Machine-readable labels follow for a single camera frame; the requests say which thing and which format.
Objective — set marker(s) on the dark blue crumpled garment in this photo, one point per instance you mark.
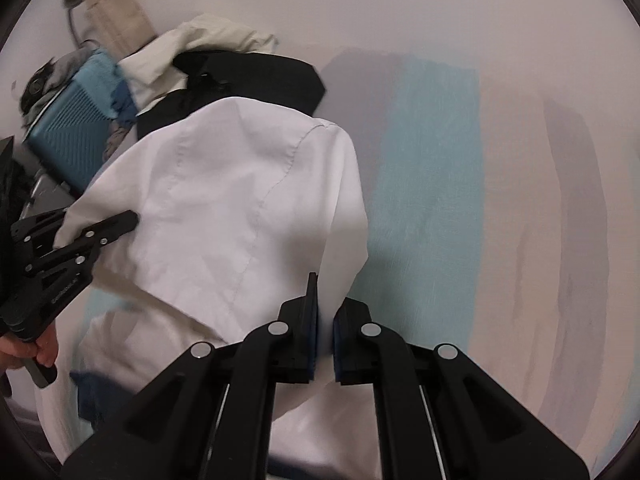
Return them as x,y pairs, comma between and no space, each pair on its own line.
123,105

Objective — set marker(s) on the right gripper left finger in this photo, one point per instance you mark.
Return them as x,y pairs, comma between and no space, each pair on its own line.
207,415

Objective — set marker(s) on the light blue cloth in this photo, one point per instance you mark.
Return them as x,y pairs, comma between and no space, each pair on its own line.
99,77

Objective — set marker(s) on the black and cream jacket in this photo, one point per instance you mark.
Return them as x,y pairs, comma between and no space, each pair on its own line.
208,59

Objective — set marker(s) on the teal hard suitcase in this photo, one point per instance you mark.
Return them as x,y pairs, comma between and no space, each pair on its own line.
69,137

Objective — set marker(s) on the white and blue hooded jacket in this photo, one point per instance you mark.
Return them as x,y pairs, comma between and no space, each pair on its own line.
237,205

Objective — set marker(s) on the grey hard suitcase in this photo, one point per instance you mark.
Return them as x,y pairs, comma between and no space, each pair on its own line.
40,193

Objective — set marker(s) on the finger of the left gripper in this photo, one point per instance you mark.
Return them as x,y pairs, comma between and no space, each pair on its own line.
95,234
38,232

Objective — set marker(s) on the striped pastel bed sheet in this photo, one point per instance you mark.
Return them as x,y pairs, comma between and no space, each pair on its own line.
500,219

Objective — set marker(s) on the grey clothes pile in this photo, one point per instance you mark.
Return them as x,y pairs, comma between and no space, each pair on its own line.
49,79

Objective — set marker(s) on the taupe crumpled cloth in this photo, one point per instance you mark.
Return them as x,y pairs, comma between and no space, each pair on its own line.
116,135

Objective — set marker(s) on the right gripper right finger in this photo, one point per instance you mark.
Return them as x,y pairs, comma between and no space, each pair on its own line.
439,415

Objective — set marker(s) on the person's left hand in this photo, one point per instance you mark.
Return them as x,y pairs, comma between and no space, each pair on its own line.
44,350

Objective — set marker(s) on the left beige curtain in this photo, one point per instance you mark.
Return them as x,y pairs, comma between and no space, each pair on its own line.
122,26

